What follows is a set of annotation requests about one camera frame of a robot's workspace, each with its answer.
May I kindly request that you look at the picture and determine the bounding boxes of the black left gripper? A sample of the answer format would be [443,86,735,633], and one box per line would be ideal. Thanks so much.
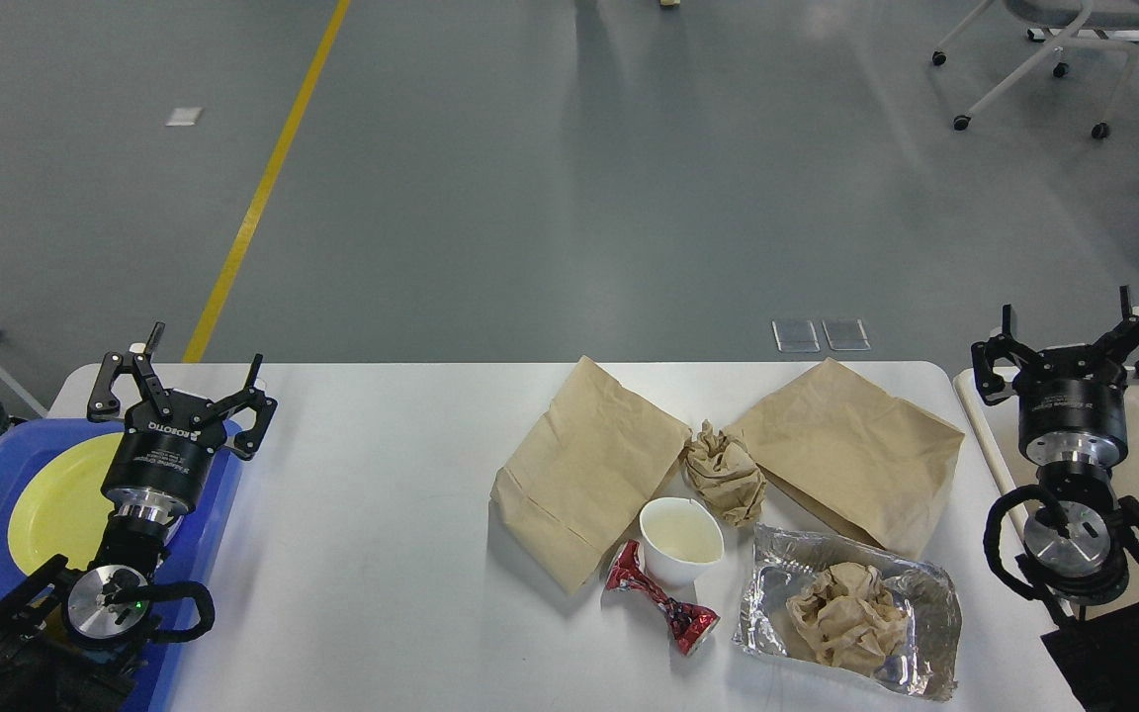
[87,321,278,525]

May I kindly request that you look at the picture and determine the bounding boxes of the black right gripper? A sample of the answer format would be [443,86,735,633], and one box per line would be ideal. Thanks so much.
[972,286,1139,468]

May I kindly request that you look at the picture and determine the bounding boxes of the yellow plastic plate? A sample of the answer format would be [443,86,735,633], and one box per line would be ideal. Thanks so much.
[6,433,121,576]

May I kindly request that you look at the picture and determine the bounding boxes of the large brown paper bag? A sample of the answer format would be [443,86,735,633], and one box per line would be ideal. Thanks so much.
[489,355,690,595]

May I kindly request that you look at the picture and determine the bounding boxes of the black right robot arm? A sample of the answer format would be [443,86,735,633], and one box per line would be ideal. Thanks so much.
[972,287,1139,711]

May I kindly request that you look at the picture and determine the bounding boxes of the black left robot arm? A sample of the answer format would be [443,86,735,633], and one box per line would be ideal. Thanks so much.
[0,324,279,711]

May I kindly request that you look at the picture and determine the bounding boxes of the blue plastic tray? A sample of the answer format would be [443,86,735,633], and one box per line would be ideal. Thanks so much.
[0,419,243,711]

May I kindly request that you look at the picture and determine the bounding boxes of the white office chair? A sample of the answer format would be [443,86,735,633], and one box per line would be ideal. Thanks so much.
[952,1,1139,140]

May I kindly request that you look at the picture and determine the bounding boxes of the crumpled brown paper on foil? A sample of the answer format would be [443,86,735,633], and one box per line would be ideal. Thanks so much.
[785,562,912,677]

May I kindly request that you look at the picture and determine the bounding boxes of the crumpled brown paper ball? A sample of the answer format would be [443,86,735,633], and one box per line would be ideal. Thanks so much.
[681,422,767,527]

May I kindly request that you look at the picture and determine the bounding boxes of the white paper cup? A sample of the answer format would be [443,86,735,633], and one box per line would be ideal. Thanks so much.
[639,496,726,587]

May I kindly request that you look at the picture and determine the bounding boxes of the crushed red can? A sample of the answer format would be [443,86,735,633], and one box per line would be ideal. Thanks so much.
[604,538,722,657]

